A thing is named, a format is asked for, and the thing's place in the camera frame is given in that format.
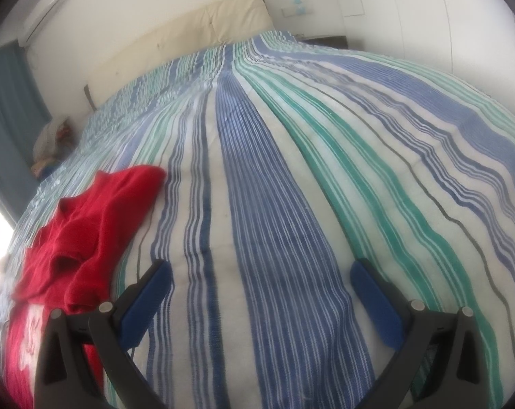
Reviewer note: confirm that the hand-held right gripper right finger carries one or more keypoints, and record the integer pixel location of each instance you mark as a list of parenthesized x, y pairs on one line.
[(374, 302)]

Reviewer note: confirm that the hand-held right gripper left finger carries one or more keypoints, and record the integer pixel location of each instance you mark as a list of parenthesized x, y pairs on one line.
[(148, 298)]

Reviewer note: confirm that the red knit sweater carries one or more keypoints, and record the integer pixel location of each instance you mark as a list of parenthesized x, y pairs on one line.
[(91, 221)]

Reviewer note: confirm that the striped blanket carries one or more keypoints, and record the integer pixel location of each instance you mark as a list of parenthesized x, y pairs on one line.
[(261, 179)]

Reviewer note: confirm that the pale plastic bag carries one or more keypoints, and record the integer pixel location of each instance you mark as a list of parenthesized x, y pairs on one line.
[(48, 140)]

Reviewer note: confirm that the blue curtain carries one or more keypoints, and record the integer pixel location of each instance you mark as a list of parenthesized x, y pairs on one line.
[(10, 106)]

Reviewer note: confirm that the cream padded headboard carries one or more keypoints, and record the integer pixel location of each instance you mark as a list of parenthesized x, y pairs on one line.
[(176, 38)]

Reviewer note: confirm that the dark-topped nightstand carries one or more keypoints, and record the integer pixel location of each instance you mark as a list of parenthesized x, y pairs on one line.
[(329, 40)]

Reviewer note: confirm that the white wardrobe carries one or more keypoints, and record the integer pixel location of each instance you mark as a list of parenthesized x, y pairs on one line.
[(432, 17)]

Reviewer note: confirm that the white air conditioner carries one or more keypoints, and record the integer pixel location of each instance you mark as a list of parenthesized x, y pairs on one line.
[(44, 8)]

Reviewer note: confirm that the white wall socket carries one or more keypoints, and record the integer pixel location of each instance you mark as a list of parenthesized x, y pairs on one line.
[(298, 8)]

